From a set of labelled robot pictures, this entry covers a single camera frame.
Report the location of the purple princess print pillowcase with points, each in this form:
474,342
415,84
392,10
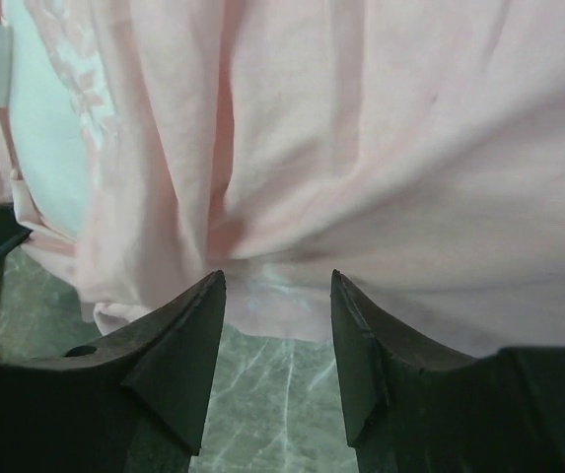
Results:
416,146

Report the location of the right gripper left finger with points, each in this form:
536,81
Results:
135,400

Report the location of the white pillow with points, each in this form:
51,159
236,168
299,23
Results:
59,106

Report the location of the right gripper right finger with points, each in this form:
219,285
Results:
411,404

